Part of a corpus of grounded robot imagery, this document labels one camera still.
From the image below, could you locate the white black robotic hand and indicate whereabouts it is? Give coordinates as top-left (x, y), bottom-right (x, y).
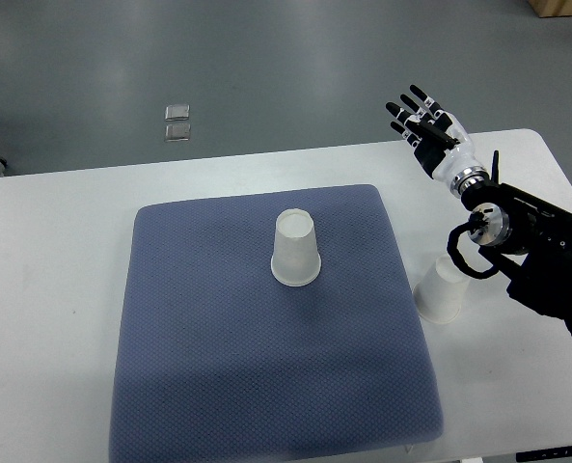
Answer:
top-left (386, 85), bottom-right (490, 198)

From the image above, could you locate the white paper cup on mat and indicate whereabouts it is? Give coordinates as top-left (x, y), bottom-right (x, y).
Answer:
top-left (270, 208), bottom-right (321, 287)

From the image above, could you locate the blue textured mat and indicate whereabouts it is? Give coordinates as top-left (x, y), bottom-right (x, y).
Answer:
top-left (109, 185), bottom-right (443, 462)

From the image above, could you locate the black table control panel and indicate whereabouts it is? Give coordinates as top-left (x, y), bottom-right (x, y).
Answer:
top-left (515, 446), bottom-right (572, 462)

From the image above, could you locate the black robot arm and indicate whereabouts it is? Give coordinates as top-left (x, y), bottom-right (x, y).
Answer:
top-left (447, 151), bottom-right (572, 337)

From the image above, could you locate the wooden furniture corner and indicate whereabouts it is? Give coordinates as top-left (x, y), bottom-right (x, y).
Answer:
top-left (528, 0), bottom-right (572, 18)

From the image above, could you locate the upper floor socket plate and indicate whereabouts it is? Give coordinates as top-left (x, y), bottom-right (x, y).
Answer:
top-left (165, 103), bottom-right (190, 121)

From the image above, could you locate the white paper cup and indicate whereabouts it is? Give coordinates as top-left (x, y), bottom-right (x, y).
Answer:
top-left (270, 208), bottom-right (321, 287)
top-left (413, 254), bottom-right (471, 324)

